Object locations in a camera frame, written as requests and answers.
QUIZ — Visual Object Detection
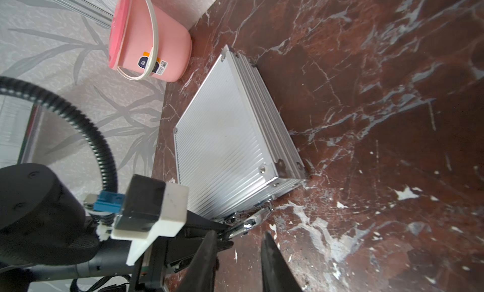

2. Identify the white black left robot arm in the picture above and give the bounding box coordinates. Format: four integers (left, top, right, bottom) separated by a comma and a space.
1, 77, 233, 291

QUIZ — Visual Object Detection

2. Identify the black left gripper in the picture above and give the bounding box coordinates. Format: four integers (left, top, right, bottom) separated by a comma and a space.
130, 211, 233, 291

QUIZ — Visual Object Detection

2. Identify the silver aluminium poker case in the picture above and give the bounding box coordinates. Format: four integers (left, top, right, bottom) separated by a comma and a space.
173, 46, 308, 239

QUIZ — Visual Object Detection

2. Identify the clear plastic wall tray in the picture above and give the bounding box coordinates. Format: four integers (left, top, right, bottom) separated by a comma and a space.
1, 95, 42, 168

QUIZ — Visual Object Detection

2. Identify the pink bucket with lid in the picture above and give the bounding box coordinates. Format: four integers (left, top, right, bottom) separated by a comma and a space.
108, 0, 192, 82

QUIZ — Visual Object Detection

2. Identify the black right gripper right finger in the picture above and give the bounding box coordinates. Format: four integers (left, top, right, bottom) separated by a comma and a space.
260, 232, 302, 292

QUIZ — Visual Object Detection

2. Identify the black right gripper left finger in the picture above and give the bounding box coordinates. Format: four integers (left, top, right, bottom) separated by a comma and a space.
176, 231, 218, 291

